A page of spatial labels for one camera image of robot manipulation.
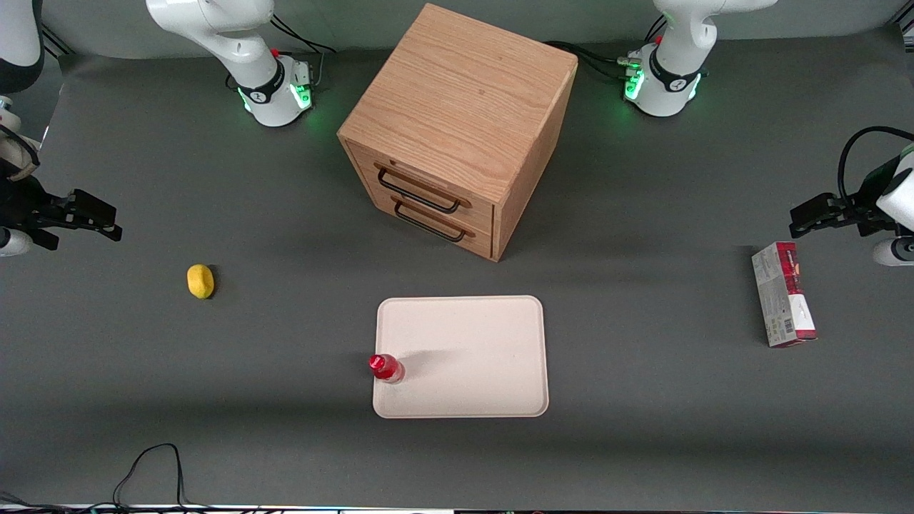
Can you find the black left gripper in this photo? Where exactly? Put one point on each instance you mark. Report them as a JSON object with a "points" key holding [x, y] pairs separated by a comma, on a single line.
{"points": [[855, 210]]}

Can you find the red coke bottle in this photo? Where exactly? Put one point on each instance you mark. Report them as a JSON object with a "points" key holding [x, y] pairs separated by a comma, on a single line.
{"points": [[384, 367]]}

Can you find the yellow lemon toy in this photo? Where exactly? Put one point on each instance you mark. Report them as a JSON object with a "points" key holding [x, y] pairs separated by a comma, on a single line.
{"points": [[201, 281]]}

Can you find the red plaid cardboard box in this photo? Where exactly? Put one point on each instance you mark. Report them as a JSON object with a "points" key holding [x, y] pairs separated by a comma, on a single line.
{"points": [[782, 300]]}

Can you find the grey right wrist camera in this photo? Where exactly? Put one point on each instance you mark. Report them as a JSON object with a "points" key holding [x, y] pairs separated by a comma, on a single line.
{"points": [[13, 243]]}

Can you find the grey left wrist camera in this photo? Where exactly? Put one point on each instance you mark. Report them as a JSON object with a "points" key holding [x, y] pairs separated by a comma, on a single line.
{"points": [[896, 251]]}

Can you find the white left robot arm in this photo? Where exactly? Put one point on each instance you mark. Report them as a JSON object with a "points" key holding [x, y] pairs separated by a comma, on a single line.
{"points": [[668, 89]]}

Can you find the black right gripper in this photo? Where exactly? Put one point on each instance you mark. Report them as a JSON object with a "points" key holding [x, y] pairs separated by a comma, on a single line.
{"points": [[23, 205]]}

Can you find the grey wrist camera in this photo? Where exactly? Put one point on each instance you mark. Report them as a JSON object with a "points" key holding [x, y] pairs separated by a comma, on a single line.
{"points": [[13, 243], [896, 251]]}

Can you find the wooden drawer front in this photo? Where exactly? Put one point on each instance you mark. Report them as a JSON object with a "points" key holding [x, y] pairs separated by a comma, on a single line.
{"points": [[480, 243], [478, 214]]}

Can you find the white rectangular tray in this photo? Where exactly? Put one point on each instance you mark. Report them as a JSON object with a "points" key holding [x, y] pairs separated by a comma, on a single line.
{"points": [[471, 357]]}

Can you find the wooden drawer cabinet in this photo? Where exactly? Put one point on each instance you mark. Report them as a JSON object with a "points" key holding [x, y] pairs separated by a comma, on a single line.
{"points": [[457, 100]]}

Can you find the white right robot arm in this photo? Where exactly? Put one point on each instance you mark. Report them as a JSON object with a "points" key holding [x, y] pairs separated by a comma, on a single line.
{"points": [[264, 93]]}

